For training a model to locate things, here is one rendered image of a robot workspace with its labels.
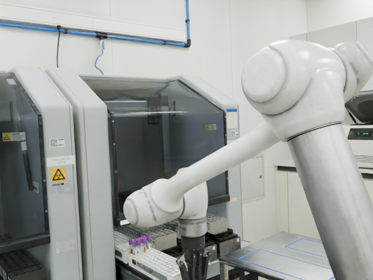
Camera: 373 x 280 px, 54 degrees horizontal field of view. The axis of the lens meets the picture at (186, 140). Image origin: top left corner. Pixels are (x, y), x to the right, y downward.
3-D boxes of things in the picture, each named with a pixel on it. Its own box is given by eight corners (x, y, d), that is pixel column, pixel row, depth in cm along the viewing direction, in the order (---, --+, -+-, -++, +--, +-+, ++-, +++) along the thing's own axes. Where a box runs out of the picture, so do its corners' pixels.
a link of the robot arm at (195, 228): (171, 216, 117) (172, 235, 117) (189, 221, 110) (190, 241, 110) (193, 211, 122) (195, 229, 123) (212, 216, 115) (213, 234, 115)
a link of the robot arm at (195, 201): (191, 210, 123) (161, 218, 114) (190, 164, 123) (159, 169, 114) (215, 215, 116) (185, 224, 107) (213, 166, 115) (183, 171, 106)
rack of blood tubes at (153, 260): (127, 268, 142) (127, 252, 141) (150, 261, 148) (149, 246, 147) (173, 295, 118) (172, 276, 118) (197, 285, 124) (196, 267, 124)
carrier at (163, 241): (174, 244, 161) (174, 231, 161) (177, 245, 160) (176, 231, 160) (152, 251, 154) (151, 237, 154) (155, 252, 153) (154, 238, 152)
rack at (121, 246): (94, 248, 166) (93, 234, 166) (114, 243, 173) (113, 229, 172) (126, 266, 143) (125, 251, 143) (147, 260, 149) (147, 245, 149)
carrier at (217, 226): (225, 229, 180) (224, 217, 180) (227, 230, 178) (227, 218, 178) (206, 234, 173) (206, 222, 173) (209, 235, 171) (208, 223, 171)
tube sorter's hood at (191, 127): (69, 206, 181) (61, 78, 178) (169, 188, 219) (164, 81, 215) (117, 228, 141) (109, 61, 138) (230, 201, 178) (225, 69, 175)
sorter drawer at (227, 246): (141, 228, 219) (140, 213, 219) (160, 223, 228) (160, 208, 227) (226, 261, 162) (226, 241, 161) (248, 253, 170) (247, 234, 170)
